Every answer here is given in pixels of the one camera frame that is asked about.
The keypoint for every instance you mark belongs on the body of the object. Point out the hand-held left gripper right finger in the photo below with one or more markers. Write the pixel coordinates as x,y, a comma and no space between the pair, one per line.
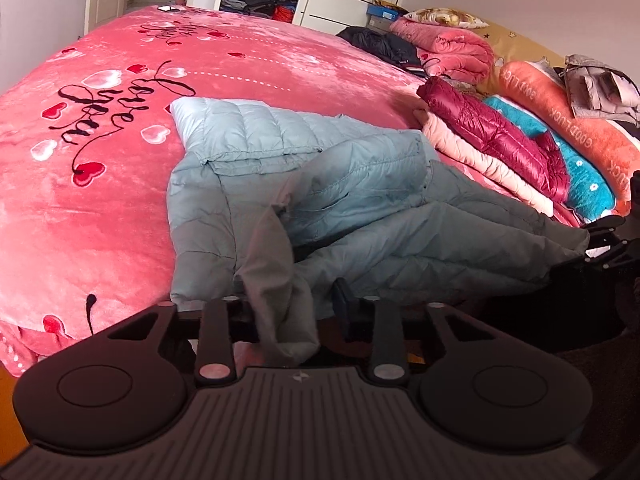
347,305

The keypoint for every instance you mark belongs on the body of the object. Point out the pink heart printed blanket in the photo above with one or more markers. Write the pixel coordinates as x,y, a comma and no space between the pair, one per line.
100,185

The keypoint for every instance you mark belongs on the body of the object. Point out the magenta down jacket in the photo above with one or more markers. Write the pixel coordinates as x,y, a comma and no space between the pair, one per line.
480,120

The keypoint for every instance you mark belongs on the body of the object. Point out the light blue down jacket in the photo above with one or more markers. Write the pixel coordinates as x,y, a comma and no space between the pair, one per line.
350,175

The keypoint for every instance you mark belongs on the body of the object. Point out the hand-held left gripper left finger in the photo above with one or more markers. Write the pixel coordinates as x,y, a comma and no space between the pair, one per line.
217,325

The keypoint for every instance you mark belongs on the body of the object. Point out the orange long pillow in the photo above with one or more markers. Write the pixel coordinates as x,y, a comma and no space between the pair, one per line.
550,95

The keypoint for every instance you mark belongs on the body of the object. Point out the pile of dark clothes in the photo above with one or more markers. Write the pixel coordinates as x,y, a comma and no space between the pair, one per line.
255,0

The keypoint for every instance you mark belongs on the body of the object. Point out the teal flower blanket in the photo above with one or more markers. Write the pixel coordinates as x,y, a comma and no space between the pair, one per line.
585,180

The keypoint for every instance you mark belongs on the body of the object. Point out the yellow star printed sheet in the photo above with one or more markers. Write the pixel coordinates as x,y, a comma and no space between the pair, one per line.
520,40

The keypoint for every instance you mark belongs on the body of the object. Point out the blue box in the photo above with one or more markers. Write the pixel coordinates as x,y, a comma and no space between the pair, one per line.
385,15

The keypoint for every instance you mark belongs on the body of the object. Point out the dark jacket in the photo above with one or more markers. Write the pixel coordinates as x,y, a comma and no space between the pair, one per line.
380,45

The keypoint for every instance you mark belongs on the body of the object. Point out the grey folded clothes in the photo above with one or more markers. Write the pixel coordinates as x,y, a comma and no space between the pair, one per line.
595,90

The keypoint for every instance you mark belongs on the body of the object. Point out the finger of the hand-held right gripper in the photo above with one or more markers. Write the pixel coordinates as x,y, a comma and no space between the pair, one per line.
607,255
607,223

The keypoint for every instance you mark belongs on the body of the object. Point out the light pink down jacket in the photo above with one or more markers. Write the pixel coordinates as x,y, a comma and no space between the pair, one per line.
475,156

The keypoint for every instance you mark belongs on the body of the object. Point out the folded pink blanket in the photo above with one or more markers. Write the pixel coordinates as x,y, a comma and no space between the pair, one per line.
450,47

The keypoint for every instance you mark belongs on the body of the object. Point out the gold floral pillow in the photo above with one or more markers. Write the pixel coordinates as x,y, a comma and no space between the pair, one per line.
445,16

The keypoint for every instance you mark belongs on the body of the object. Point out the black phone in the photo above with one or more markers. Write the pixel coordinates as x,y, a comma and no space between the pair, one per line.
168,8

